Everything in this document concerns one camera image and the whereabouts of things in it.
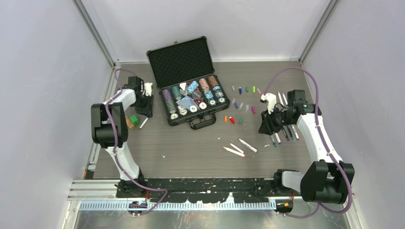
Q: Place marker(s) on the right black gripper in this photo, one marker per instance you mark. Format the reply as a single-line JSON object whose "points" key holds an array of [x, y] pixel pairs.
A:
{"points": [[268, 126]]}

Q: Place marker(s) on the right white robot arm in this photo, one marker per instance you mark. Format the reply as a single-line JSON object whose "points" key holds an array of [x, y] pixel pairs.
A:
{"points": [[328, 178]]}

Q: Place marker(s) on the orange cap white marker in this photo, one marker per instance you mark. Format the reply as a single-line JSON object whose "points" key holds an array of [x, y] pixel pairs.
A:
{"points": [[234, 151]]}

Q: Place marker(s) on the dark green marker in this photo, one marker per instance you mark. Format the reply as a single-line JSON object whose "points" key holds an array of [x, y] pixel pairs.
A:
{"points": [[273, 141]]}

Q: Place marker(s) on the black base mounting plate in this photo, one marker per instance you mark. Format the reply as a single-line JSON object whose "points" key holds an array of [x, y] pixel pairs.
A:
{"points": [[206, 190]]}

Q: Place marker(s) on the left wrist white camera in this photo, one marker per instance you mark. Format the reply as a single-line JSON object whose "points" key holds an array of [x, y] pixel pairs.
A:
{"points": [[147, 89]]}

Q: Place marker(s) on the purple cap white marker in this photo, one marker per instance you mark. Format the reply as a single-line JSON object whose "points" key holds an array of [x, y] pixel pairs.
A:
{"points": [[277, 138]]}

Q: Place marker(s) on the green tip white marker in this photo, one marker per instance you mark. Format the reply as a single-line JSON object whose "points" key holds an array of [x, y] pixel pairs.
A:
{"points": [[248, 145]]}

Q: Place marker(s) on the light blue marker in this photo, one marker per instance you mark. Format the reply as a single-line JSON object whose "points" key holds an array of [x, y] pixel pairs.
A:
{"points": [[290, 132]]}

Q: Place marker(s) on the brown wooden block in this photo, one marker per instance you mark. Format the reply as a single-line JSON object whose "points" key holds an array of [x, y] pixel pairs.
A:
{"points": [[130, 125]]}

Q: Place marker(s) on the black poker chip case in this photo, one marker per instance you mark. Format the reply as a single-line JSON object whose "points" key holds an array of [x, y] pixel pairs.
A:
{"points": [[188, 86]]}

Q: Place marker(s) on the green toy block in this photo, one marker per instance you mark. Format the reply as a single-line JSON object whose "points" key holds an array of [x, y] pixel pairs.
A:
{"points": [[134, 120]]}

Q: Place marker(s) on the small red pen cap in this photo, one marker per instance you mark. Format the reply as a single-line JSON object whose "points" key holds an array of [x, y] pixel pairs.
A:
{"points": [[232, 120]]}

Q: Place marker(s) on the dark purple marker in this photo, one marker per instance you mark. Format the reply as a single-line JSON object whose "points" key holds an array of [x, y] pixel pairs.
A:
{"points": [[285, 134]]}

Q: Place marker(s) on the blue tip white marker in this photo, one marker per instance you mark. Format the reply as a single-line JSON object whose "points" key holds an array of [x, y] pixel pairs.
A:
{"points": [[144, 122]]}

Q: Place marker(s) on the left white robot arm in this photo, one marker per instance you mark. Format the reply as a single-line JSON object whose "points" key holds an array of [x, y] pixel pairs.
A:
{"points": [[109, 127]]}

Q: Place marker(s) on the magenta cap white marker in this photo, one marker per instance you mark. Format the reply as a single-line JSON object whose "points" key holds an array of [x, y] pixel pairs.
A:
{"points": [[295, 132]]}

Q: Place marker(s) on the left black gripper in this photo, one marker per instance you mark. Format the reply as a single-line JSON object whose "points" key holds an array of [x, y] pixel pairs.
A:
{"points": [[147, 110]]}

